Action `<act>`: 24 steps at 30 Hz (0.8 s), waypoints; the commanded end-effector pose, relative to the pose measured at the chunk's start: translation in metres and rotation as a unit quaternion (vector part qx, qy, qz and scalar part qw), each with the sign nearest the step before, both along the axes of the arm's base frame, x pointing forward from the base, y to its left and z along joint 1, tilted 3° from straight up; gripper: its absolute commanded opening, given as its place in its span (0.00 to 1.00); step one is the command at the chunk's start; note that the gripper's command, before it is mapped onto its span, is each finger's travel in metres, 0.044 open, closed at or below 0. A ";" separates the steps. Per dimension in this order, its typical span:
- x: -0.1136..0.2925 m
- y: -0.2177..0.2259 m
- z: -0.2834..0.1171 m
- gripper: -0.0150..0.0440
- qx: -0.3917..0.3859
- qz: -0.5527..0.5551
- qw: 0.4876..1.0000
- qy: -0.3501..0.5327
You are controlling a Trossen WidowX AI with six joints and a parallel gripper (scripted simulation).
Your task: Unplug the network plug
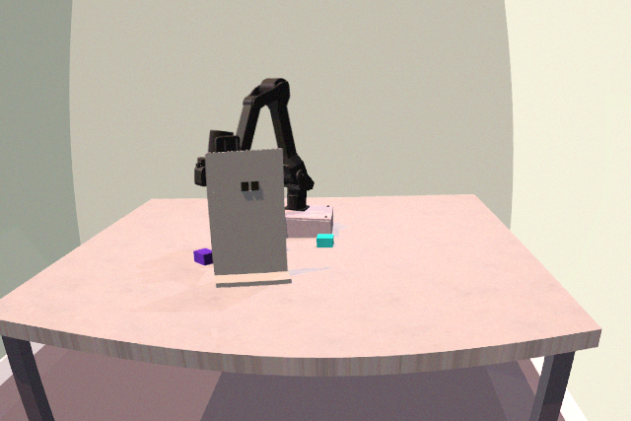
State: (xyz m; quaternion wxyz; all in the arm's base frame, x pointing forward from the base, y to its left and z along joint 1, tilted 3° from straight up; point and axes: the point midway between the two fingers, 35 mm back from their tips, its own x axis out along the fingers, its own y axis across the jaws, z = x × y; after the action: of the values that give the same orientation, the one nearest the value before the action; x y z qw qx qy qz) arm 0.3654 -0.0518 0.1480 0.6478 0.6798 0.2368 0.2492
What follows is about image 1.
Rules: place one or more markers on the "purple square block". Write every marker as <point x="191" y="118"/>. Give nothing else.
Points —
<point x="203" y="256"/>

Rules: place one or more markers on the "grey panel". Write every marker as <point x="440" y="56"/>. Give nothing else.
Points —
<point x="246" y="213"/>

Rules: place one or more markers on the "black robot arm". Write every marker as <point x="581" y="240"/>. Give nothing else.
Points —
<point x="275" y="94"/>

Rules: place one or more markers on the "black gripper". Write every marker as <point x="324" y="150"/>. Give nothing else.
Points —
<point x="227" y="143"/>

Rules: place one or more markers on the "small turquoise block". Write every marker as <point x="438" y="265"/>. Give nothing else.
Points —
<point x="325" y="241"/>

